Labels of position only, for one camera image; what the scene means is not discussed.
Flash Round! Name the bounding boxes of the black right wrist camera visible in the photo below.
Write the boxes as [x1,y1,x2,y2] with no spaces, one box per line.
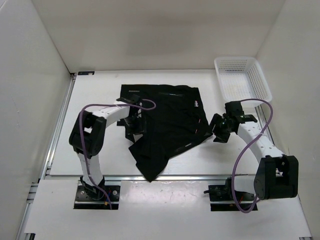
[225,101,244,117]

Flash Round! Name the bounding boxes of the black shorts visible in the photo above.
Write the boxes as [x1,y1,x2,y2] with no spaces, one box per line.
[120,84,212,182]

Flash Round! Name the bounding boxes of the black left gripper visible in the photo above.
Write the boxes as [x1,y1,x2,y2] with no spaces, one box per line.
[124,115,147,143]

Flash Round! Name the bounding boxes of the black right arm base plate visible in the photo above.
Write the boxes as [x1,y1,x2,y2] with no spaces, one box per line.
[203,180,255,212]

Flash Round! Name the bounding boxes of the white perforated plastic basket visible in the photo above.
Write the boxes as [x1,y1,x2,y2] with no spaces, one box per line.
[214,56,272,110]

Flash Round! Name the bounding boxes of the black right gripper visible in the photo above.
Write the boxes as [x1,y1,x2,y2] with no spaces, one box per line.
[203,113,234,144]

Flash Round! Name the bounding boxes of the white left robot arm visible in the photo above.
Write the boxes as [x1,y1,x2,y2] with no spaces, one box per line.
[69,95,146,201]

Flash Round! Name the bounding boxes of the black corner label tag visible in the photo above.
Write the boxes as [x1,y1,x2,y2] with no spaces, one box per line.
[77,71,95,76]

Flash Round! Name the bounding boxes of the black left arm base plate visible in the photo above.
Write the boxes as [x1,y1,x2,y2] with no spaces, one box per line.
[73,181,121,210]

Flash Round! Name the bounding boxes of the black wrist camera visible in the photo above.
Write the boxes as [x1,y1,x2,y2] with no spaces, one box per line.
[116,94,141,105]
[225,101,244,117]

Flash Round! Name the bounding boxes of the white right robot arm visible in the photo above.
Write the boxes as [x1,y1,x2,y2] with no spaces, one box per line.
[210,113,299,200]

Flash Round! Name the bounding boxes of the aluminium table edge rail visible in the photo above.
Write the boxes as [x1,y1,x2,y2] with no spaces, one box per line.
[104,174,231,181]

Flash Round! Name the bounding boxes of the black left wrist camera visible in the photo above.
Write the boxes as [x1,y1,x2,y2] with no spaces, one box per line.
[116,94,141,105]

